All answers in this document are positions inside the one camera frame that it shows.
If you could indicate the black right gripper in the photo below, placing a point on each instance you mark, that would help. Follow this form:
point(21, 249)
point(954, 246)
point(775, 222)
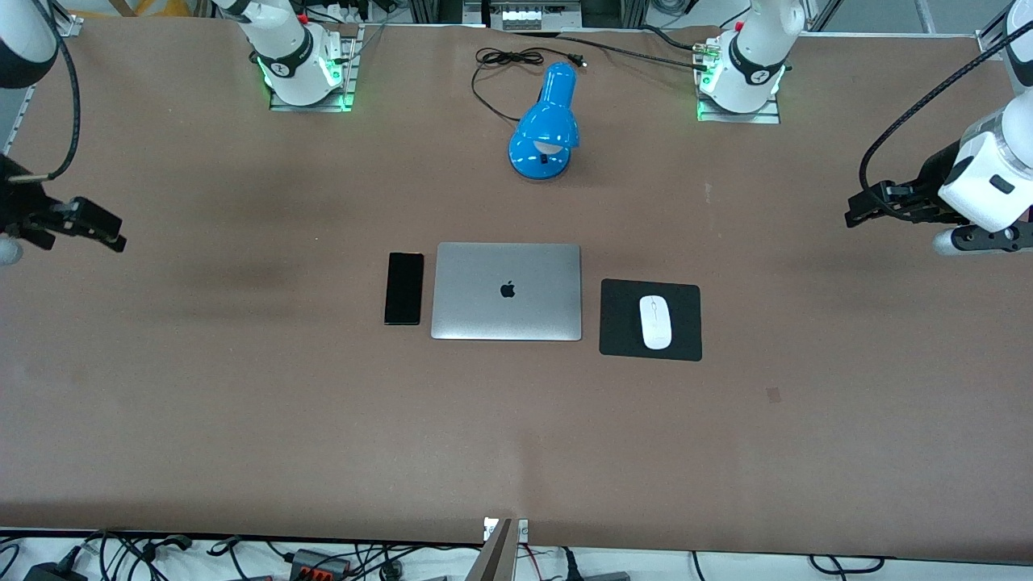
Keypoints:
point(14, 203)

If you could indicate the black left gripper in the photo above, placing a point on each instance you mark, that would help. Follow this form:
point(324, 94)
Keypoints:
point(929, 184)

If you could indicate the white computer mouse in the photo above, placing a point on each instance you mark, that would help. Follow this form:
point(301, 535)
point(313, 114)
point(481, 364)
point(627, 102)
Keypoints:
point(655, 322)

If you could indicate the black smartphone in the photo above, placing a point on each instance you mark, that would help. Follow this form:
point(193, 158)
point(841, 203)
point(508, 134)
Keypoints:
point(403, 289)

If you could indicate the black mouse pad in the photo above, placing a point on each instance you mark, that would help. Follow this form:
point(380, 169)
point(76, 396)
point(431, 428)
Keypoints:
point(621, 323)

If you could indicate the blue desk lamp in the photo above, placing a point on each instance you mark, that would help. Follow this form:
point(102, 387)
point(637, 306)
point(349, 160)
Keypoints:
point(545, 129)

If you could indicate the black power adapter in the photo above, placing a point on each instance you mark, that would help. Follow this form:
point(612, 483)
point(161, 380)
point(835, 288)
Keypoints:
point(52, 573)

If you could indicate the silver closed laptop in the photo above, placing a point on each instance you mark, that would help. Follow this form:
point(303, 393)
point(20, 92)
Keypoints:
point(506, 292)

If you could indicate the black red power strip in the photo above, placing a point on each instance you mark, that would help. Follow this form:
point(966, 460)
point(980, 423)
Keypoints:
point(319, 563)

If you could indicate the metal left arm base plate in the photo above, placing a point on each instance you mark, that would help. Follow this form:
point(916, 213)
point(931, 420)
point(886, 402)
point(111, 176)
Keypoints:
point(738, 117)

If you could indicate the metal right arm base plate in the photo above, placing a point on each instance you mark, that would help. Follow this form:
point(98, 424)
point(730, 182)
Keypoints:
point(349, 77)

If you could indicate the aluminium frame rack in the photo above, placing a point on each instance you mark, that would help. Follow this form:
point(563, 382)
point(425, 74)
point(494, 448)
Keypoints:
point(524, 12)

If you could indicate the white label bracket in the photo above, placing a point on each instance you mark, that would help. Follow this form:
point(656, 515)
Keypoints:
point(522, 530)

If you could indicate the brown wooden camera post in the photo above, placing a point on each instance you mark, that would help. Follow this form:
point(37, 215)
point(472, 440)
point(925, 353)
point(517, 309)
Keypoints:
point(494, 557)

